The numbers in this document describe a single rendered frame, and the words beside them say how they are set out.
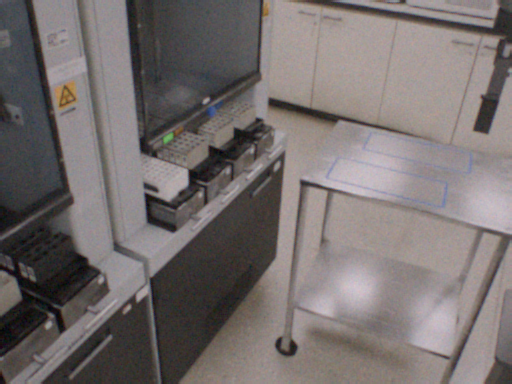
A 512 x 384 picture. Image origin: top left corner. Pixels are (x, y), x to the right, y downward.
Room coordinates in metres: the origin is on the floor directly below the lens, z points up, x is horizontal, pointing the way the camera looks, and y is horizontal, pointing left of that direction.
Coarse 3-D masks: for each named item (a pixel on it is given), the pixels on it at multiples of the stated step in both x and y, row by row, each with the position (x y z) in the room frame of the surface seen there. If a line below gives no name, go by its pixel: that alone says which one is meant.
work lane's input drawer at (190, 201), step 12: (144, 192) 1.12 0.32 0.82; (180, 192) 1.12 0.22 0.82; (192, 192) 1.14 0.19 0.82; (156, 204) 1.09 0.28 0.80; (168, 204) 1.08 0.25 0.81; (180, 204) 1.08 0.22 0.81; (192, 204) 1.12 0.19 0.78; (156, 216) 1.09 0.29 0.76; (168, 216) 1.07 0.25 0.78; (180, 216) 1.07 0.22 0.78; (192, 216) 1.11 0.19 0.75; (204, 216) 1.11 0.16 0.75; (180, 228) 1.07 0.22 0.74; (192, 228) 1.06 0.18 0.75
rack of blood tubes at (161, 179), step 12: (144, 156) 1.24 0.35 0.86; (144, 168) 1.17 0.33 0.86; (156, 168) 1.17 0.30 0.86; (168, 168) 1.18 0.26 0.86; (180, 168) 1.18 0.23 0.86; (144, 180) 1.12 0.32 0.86; (156, 180) 1.12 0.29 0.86; (168, 180) 1.12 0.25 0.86; (180, 180) 1.14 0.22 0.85; (156, 192) 1.11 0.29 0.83; (168, 192) 1.09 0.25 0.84
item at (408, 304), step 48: (336, 144) 1.46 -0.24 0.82; (384, 144) 1.48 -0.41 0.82; (432, 144) 1.51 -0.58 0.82; (336, 192) 1.19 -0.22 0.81; (384, 192) 1.19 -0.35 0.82; (432, 192) 1.20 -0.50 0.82; (480, 192) 1.22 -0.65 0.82; (480, 240) 1.42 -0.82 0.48; (336, 288) 1.34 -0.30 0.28; (384, 288) 1.35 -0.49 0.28; (432, 288) 1.37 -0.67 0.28; (480, 288) 1.04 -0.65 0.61; (288, 336) 1.23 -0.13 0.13; (384, 336) 1.13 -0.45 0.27; (432, 336) 1.13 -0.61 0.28
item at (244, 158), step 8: (240, 144) 1.43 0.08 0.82; (248, 144) 1.43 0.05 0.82; (216, 152) 1.37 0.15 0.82; (232, 152) 1.37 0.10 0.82; (240, 152) 1.38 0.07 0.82; (248, 152) 1.41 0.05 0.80; (224, 160) 1.34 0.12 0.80; (232, 160) 1.34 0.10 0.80; (240, 160) 1.37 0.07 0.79; (248, 160) 1.41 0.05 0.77; (232, 168) 1.33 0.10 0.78; (240, 168) 1.37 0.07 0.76; (248, 168) 1.38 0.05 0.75; (256, 168) 1.39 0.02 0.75; (248, 176) 1.34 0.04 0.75
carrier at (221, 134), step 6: (228, 120) 1.47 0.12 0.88; (222, 126) 1.43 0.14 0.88; (228, 126) 1.44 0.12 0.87; (210, 132) 1.38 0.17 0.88; (216, 132) 1.38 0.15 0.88; (222, 132) 1.41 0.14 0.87; (228, 132) 1.44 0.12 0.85; (210, 138) 1.38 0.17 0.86; (216, 138) 1.38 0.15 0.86; (222, 138) 1.41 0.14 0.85; (228, 138) 1.44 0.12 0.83; (210, 144) 1.38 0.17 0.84; (216, 144) 1.38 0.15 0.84; (222, 144) 1.41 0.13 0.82
